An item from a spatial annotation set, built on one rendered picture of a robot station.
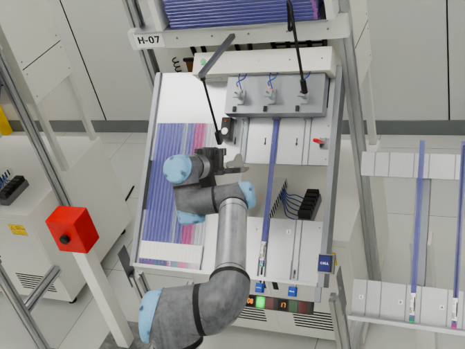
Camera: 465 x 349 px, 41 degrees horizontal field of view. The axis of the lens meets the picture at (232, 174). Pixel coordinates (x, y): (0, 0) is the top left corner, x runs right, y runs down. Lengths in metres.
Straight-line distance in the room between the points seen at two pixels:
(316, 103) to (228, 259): 0.72
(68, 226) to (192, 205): 0.88
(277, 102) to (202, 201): 0.52
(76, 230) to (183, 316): 1.15
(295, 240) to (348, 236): 0.32
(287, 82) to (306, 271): 0.61
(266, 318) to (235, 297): 1.30
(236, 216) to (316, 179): 1.01
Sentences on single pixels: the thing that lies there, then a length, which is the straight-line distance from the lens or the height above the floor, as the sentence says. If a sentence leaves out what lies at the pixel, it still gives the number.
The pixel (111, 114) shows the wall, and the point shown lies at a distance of 4.59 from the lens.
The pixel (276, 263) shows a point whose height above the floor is 0.75.
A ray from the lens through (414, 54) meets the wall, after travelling 3.61.
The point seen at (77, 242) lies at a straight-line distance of 2.49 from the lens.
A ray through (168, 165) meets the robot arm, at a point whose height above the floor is 1.24.
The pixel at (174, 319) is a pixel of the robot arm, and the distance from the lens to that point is 1.36.
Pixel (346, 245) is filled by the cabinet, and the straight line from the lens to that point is 2.23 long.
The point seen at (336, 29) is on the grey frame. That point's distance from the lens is 1.96.
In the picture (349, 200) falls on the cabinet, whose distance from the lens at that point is 2.39.
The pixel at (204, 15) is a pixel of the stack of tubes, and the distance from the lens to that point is 2.04.
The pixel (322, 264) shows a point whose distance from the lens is 1.89.
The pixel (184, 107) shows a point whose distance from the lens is 2.23.
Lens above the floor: 2.10
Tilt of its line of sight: 34 degrees down
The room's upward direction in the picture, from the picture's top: 15 degrees counter-clockwise
